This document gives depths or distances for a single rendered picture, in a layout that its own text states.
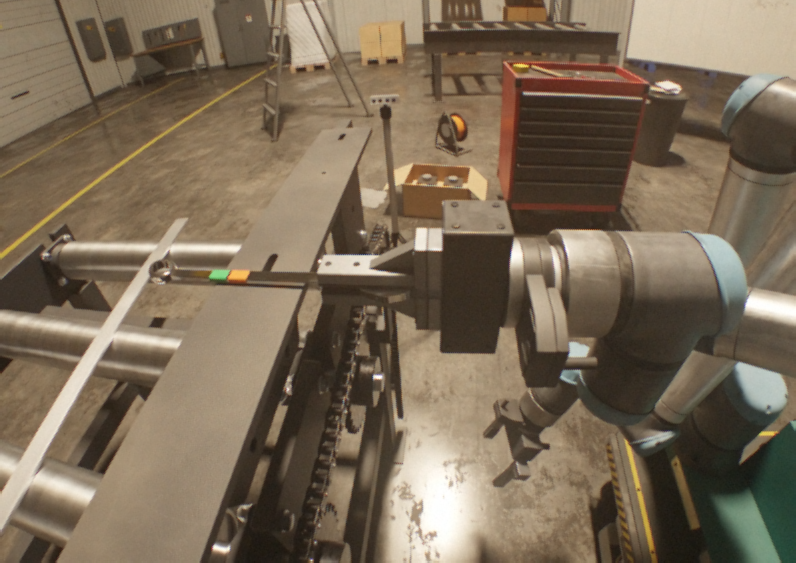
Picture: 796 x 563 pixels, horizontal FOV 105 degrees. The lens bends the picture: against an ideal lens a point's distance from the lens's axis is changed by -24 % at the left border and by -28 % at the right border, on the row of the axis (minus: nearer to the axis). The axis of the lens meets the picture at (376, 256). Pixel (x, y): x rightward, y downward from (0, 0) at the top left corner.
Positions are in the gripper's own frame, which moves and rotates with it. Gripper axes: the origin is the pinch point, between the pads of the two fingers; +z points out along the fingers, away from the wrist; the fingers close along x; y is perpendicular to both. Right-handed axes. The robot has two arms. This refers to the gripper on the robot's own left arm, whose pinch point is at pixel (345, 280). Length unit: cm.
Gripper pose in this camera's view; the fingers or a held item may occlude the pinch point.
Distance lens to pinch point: 34.5
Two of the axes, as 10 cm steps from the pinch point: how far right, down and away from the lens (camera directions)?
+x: -0.9, -8.0, -6.0
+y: 1.4, -6.1, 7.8
